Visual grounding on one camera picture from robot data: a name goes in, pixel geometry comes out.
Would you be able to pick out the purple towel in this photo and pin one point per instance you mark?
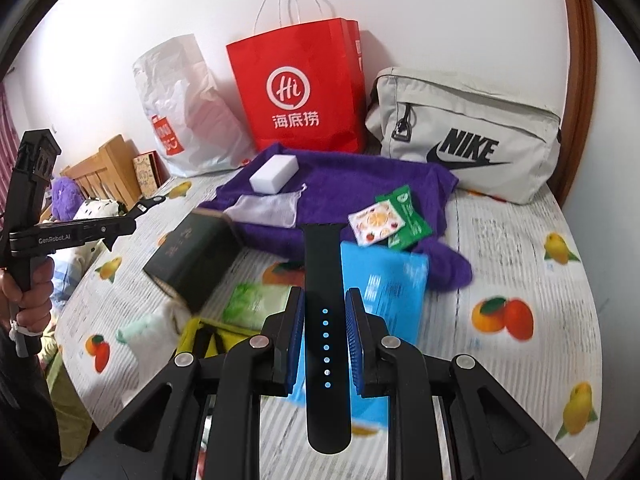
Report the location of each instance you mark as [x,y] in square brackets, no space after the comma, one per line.
[339,184]

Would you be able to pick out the green wet wipe sachet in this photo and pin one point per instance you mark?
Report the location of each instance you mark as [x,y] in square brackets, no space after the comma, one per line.
[415,228]

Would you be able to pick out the white sponge block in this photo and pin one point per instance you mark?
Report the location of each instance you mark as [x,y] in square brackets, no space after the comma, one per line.
[274,174]

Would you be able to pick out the brown wooden door frame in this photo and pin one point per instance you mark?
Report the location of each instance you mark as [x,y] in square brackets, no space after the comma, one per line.
[580,94]

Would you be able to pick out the yellow mesh pouch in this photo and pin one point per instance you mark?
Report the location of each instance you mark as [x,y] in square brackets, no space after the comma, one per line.
[205,338]

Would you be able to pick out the orange print sachet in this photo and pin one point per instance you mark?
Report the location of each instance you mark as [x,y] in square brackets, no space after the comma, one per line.
[375,223]

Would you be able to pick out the wooden bed headboard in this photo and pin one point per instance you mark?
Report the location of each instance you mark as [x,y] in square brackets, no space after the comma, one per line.
[109,174]

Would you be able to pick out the person's left hand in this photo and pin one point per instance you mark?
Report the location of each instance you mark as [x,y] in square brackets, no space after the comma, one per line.
[35,304]

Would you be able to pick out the grey Nike pouch bag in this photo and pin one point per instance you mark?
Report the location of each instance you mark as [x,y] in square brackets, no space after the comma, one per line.
[495,142]

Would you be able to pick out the patterned brown book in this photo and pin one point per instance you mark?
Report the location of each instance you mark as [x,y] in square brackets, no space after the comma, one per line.
[150,172]

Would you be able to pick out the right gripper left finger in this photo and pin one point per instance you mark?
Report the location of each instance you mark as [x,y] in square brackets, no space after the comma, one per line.
[264,365]

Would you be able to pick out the purple plush toy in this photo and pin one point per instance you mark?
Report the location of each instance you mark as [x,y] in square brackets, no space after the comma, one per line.
[66,198]

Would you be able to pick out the white Miniso plastic bag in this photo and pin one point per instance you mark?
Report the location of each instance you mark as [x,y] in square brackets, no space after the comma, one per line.
[195,130]

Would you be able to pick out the dotted white pillow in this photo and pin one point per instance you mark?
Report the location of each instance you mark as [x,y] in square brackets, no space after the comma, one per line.
[92,209]

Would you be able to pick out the fruit print tablecloth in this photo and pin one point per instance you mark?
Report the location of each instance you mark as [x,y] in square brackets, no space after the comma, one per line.
[504,244]

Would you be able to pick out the green pocket tissue pack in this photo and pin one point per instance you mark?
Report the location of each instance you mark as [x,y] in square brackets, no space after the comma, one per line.
[250,304]

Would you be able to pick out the blue tissue pack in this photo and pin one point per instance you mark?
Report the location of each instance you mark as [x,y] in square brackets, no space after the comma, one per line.
[392,285]

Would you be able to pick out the red Hi paper bag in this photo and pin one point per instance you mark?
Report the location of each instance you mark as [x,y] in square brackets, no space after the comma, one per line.
[302,86]

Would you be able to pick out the dark green tea tin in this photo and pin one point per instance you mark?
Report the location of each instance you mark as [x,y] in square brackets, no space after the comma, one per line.
[193,259]

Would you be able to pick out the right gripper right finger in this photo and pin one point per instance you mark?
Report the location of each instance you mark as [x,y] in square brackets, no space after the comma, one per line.
[384,366]

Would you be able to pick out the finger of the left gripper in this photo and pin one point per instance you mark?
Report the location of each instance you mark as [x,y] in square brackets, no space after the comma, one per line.
[108,230]

